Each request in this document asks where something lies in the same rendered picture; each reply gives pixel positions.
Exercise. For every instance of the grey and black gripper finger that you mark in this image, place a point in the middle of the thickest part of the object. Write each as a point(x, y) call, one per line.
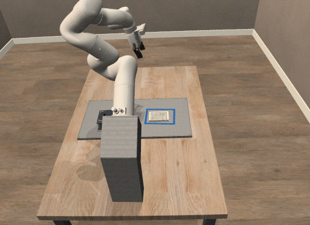
point(137, 52)
point(142, 46)

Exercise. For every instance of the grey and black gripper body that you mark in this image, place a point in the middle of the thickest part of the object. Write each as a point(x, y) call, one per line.
point(134, 37)

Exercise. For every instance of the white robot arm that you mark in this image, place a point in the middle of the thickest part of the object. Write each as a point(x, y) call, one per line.
point(104, 58)

